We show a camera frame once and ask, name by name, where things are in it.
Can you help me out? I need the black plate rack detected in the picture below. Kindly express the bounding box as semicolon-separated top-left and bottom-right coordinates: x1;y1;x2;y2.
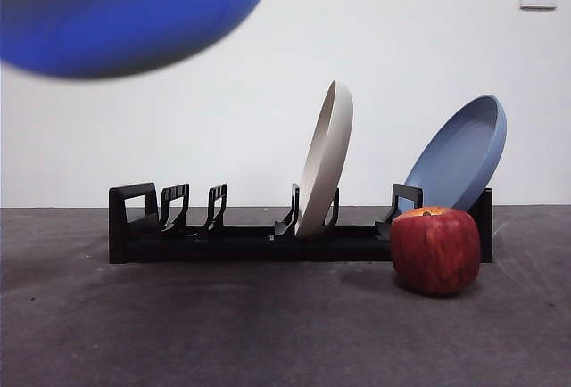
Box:
108;181;495;266

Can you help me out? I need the blue plate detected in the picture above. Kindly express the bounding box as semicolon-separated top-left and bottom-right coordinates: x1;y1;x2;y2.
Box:
395;94;509;221

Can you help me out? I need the pale green plate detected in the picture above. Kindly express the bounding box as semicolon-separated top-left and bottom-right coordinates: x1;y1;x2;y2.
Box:
0;0;277;80

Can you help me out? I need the cream plate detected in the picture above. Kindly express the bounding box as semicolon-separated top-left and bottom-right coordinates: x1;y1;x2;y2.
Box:
294;78;356;240

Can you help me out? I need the red apple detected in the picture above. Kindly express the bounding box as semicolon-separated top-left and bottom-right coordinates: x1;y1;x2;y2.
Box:
390;206;482;298

